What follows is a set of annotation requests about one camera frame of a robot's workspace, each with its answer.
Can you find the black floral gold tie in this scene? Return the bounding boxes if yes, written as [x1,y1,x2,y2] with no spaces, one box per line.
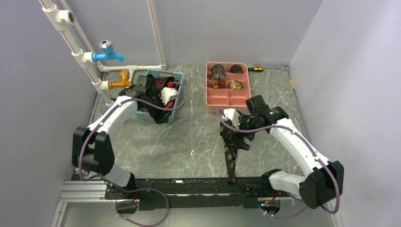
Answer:
[219,122,250,184]

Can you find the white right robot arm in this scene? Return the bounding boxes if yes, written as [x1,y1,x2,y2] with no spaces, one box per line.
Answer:
[239,95,344,213]

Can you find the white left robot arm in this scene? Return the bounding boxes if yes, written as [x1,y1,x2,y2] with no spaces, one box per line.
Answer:
[72,75,154,199]

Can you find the pile of patterned ties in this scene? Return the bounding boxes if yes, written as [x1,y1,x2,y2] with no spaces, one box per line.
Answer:
[138,74,180,124]

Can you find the blue perforated plastic basket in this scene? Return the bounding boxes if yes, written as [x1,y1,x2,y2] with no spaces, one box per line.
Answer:
[136,69,184,124]

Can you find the orange tap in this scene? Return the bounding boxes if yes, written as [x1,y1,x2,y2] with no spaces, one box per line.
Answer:
[108,70,132,89]

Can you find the rolled tie gold floral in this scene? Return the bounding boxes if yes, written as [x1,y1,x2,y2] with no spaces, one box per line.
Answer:
[228,80,244,90]

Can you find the pink compartment tray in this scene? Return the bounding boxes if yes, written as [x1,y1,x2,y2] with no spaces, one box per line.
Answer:
[205,62,251,113]

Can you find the blue tap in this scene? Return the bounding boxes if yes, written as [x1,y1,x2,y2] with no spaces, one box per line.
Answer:
[92,40,125,62]

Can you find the rolled tie red gold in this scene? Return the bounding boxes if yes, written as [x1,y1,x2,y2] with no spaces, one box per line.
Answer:
[210,79,226,89]

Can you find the yellow black screwdriver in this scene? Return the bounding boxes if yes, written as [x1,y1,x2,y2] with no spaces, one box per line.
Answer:
[248,67,264,72]

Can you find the rolled tie dark red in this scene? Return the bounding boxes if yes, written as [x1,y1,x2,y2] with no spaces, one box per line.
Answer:
[229,64,244,73]

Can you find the rolled tie dark blue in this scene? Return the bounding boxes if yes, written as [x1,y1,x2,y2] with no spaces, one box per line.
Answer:
[210,64,226,80]

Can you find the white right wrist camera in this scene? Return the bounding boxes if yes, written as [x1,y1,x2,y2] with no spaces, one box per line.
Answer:
[221,108,240,130]

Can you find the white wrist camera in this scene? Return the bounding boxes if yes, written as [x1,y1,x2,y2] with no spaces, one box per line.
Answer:
[221,108,240,130]
[160,87,179,105]

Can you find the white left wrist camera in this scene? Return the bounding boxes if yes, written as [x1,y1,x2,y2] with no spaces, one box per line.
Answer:
[160,87,179,105]

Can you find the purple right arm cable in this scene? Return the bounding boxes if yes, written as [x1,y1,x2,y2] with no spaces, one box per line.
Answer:
[217,109,341,219]

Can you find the white PVC pipe frame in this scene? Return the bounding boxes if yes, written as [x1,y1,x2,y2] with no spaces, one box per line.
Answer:
[39,0,166,106]

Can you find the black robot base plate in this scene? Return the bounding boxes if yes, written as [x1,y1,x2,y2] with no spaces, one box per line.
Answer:
[105,177,280,211]

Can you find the aluminium rail frame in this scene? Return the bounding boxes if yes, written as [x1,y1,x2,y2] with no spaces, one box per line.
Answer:
[50,180,344,227]

